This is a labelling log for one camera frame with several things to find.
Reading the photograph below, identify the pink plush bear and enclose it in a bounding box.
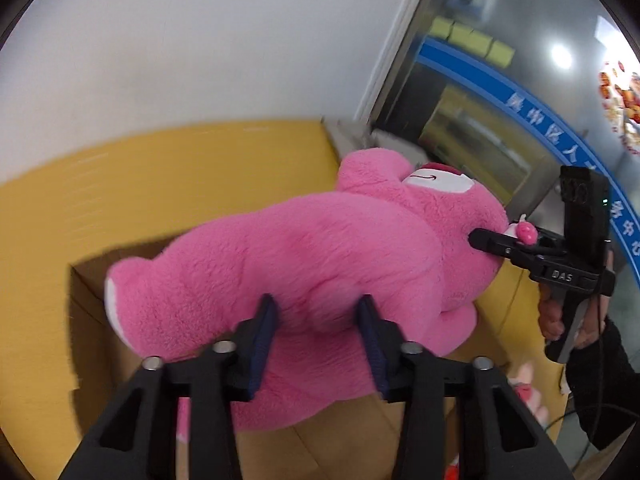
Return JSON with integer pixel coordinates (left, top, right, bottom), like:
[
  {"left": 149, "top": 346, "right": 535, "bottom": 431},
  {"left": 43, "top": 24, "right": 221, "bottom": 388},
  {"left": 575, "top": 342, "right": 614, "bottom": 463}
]
[{"left": 104, "top": 147, "right": 510, "bottom": 433}]

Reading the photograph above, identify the food picture sticker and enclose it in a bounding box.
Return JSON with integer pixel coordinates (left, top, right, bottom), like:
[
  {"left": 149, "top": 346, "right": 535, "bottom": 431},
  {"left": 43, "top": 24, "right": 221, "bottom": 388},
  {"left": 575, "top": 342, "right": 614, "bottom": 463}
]
[{"left": 598, "top": 60, "right": 640, "bottom": 156}]

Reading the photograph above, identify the small pink plush toy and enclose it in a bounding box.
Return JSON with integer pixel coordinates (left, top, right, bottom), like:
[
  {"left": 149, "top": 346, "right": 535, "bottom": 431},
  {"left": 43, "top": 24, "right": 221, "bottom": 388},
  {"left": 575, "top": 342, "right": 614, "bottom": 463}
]
[{"left": 507, "top": 362, "right": 551, "bottom": 423}]

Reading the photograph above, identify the glass door with blue band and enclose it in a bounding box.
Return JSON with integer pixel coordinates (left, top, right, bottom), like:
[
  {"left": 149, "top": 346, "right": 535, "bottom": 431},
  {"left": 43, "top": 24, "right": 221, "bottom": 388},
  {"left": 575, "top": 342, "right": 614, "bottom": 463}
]
[{"left": 357, "top": 0, "right": 640, "bottom": 283}]

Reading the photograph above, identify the black cable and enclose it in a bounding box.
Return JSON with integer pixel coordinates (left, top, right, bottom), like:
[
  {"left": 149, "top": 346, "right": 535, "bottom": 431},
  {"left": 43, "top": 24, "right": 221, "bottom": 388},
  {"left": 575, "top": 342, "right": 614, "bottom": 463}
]
[{"left": 542, "top": 250, "right": 615, "bottom": 433}]

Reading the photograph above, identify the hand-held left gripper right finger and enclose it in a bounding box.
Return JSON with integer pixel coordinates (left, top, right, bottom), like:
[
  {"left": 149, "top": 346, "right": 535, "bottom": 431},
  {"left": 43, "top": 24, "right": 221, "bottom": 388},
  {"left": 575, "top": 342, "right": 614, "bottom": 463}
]
[{"left": 354, "top": 294, "right": 568, "bottom": 480}]

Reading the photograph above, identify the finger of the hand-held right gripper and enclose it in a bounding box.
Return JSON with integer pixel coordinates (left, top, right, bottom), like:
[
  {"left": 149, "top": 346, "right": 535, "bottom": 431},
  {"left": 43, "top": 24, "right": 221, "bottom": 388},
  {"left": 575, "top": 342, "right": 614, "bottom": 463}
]
[{"left": 469, "top": 228, "right": 540, "bottom": 262}]

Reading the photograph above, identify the cardboard box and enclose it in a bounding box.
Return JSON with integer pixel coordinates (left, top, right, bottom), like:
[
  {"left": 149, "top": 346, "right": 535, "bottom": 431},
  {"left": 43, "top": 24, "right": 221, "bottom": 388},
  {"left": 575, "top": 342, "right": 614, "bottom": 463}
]
[{"left": 0, "top": 119, "right": 571, "bottom": 480}]

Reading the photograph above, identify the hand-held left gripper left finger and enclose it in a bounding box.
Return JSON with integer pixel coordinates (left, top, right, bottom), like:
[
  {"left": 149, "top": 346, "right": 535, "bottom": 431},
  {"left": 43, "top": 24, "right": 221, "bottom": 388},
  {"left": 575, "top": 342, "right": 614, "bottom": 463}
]
[{"left": 57, "top": 294, "right": 279, "bottom": 480}]

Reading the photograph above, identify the person's right forearm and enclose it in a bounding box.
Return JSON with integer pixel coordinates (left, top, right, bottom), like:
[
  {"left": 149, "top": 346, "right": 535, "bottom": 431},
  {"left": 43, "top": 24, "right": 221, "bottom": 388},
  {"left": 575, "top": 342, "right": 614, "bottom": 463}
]
[{"left": 564, "top": 314, "right": 640, "bottom": 453}]

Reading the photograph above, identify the person's right hand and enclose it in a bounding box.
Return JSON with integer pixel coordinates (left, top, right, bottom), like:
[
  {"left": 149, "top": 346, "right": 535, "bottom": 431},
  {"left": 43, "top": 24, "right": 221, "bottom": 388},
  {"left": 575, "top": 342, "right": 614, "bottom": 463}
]
[{"left": 538, "top": 294, "right": 608, "bottom": 352}]

